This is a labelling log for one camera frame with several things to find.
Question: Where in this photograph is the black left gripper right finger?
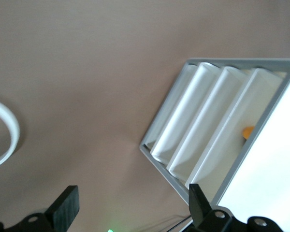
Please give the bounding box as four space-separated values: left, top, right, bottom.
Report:
188 183 233 232

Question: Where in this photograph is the white curved plastic strip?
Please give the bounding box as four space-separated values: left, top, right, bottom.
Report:
0 98 21 171

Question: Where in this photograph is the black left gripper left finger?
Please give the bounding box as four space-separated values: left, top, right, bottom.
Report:
4 185 80 232

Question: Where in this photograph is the black cable to arm base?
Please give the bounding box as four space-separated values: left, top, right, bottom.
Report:
145 216 193 232

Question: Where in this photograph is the white drawer cabinet grey frame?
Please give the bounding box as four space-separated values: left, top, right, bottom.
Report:
139 57 290 232

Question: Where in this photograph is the orange push button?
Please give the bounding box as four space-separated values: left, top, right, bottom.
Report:
241 126 256 141

